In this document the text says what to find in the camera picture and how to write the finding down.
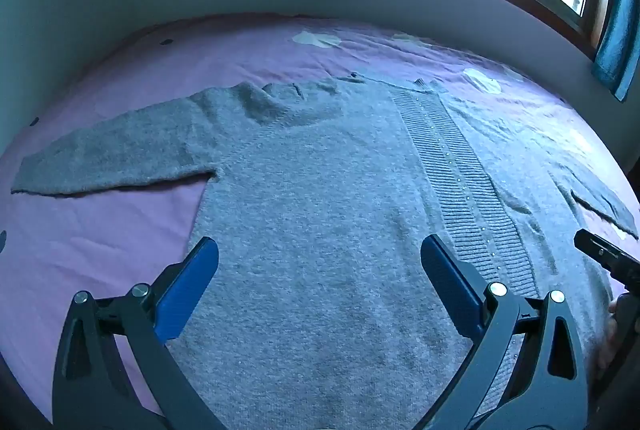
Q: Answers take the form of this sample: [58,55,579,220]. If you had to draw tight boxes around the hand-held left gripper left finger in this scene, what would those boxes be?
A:
[52,236,228,430]

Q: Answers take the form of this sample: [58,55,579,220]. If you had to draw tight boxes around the pink bed sheet white dots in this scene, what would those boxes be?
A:
[0,12,640,430]

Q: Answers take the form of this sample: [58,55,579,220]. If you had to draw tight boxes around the person's right hand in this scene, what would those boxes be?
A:
[596,301,622,382]

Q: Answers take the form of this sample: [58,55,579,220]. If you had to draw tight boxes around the teal curtain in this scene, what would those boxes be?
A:
[591,0,640,103]

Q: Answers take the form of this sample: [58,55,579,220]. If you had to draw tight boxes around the grey knitted sweater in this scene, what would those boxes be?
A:
[10,74,640,430]

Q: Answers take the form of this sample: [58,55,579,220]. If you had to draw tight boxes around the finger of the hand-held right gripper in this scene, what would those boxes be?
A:
[574,229,640,287]

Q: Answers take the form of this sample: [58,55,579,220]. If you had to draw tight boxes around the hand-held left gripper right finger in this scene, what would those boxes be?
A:
[420,234,591,430]

